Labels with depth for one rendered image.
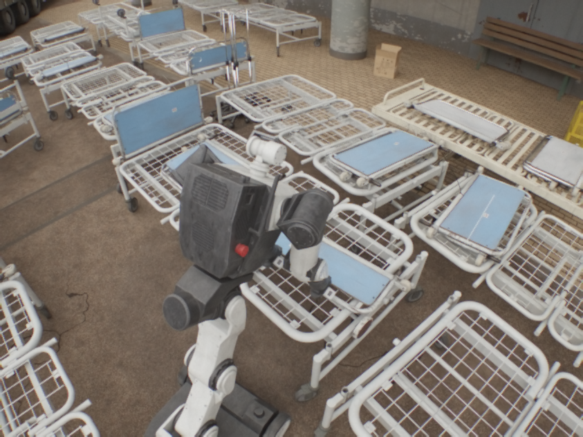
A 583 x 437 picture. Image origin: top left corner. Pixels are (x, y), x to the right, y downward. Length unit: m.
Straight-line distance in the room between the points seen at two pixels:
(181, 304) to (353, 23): 5.40
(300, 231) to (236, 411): 1.10
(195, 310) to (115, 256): 1.82
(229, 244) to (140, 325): 1.51
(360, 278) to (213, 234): 0.97
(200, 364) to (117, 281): 1.38
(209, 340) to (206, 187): 0.60
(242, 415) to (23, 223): 2.58
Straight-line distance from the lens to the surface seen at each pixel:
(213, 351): 1.40
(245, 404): 1.86
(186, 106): 3.01
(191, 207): 1.06
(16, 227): 3.66
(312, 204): 1.02
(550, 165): 2.96
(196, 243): 1.10
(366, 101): 4.78
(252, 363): 2.16
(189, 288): 1.16
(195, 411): 1.66
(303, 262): 1.16
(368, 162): 2.49
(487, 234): 2.21
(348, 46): 6.15
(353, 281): 1.81
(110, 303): 2.61
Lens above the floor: 1.93
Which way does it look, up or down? 42 degrees down
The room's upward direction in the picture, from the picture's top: straight up
